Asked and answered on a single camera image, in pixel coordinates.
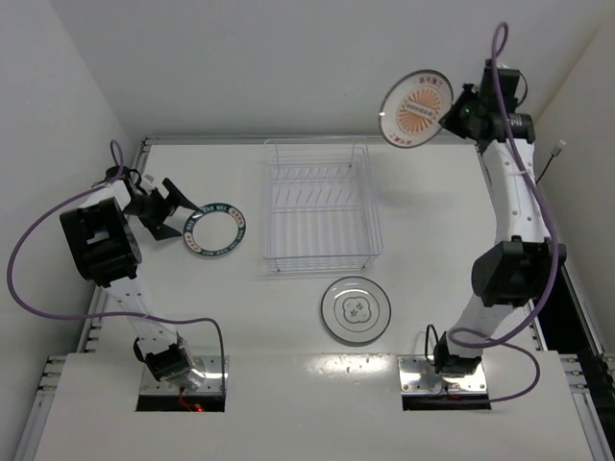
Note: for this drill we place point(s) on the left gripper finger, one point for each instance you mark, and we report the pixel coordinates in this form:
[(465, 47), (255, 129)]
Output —
[(175, 197), (162, 231)]

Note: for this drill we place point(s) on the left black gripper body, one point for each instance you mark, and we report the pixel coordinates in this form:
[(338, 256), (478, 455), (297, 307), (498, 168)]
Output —
[(159, 206)]

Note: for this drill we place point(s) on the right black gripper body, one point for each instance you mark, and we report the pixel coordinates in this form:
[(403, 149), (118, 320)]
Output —
[(457, 113)]

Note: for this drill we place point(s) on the orange sunburst plate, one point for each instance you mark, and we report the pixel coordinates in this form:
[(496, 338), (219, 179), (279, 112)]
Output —
[(411, 110)]

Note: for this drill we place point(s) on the green rimmed white plate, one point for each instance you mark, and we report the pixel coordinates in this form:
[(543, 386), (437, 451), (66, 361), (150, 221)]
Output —
[(214, 230)]

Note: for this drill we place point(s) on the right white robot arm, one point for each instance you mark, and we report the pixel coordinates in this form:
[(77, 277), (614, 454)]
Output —
[(523, 263)]

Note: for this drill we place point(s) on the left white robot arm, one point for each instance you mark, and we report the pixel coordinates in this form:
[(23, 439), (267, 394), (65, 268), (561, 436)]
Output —
[(105, 250)]

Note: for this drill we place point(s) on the grey rimmed white plate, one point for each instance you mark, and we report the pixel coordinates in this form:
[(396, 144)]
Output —
[(355, 311)]

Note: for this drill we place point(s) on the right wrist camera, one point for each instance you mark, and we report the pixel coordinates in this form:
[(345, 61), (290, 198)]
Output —
[(505, 82)]

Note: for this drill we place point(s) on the clear wire dish rack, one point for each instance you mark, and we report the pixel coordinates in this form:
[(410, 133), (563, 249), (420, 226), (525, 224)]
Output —
[(320, 213)]

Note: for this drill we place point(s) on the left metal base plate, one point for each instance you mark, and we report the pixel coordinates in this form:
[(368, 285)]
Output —
[(204, 381)]

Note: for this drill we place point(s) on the metal base plate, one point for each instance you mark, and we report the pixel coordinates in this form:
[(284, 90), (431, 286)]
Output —
[(419, 379), (204, 381)]

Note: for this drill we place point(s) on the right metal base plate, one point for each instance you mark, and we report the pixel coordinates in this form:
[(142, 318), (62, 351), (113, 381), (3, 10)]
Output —
[(419, 379)]

